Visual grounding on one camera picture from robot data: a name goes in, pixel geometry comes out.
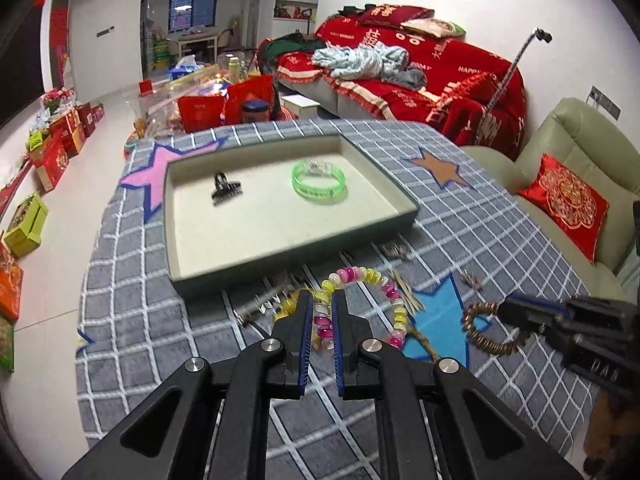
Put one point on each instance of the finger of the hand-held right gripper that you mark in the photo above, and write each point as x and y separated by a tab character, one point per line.
537	307
522	322

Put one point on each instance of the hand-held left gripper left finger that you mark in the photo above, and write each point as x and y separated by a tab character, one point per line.
304	340

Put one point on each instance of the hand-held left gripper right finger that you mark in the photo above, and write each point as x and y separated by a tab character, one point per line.
340	340

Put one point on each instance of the silver hairpin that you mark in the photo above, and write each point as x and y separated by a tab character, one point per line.
260	305

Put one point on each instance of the silver pink heart hair clip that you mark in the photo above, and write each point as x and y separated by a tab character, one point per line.
397	251
471	280

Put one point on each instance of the beige hair clip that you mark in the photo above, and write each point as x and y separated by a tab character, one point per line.
407	295

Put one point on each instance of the grey jewelry tray beige lining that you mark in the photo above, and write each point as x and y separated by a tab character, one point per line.
260	230

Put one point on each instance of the person's right forearm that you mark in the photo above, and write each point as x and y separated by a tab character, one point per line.
605	425

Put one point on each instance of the grey checked star blanket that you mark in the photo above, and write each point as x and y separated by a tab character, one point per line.
500	230

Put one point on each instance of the red embroidered cushion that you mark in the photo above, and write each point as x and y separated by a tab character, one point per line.
565	205

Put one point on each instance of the green translucent bangle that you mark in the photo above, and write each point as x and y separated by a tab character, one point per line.
315	196

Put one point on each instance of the black hair claw clip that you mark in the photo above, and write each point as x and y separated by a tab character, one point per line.
225	190

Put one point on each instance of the beige armchair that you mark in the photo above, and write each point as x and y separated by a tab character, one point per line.
560	130

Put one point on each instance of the jar with blue lid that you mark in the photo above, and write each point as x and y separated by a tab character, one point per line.
256	112

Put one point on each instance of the white step stool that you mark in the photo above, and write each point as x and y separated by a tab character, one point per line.
300	105

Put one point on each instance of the grey sofa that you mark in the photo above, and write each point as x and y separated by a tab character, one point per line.
345	102

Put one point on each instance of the small red gift bag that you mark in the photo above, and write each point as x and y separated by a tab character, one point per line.
200	112

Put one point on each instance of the large red gift bag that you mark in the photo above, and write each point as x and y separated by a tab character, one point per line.
250	92

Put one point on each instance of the grey cloth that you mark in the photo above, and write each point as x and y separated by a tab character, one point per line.
410	79

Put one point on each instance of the red covered sofa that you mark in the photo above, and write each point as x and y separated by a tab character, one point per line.
450	60

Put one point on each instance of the glass coffee table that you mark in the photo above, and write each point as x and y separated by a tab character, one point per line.
160	105

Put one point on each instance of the white bottle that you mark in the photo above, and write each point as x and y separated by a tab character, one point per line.
233	69

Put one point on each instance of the crumpled light blue blanket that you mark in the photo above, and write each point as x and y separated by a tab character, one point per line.
355	60

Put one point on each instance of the dark green clothes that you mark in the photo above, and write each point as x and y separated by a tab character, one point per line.
285	45

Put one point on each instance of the blue tissue box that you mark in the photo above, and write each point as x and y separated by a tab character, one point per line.
186	67

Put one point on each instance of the small red sign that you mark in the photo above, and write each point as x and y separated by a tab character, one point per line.
145	88

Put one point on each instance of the green snack bag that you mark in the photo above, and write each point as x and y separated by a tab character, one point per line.
6	345

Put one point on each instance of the beige floral pillow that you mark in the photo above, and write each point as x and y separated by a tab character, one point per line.
432	27

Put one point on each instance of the green cardboard box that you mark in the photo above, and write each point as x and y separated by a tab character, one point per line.
25	225

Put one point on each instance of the red gold gift box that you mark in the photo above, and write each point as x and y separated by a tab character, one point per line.
52	162

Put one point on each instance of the dark red gift box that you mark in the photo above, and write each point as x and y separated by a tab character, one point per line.
90	117

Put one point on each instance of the beige chair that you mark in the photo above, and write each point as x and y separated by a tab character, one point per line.
227	39

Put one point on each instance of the white desk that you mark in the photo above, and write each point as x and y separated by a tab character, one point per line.
197	40

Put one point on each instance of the red printed pillow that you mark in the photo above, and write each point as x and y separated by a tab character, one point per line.
395	16

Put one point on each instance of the pink flower bouquet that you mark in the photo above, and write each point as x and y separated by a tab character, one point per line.
57	99

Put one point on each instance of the dark window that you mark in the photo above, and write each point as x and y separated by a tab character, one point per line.
192	7

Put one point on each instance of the wall switch panel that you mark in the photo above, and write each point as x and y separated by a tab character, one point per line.
605	102

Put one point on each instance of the red wall hanging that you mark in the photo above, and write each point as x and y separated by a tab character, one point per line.
60	45

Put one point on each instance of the black wall television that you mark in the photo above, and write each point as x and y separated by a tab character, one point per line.
20	70

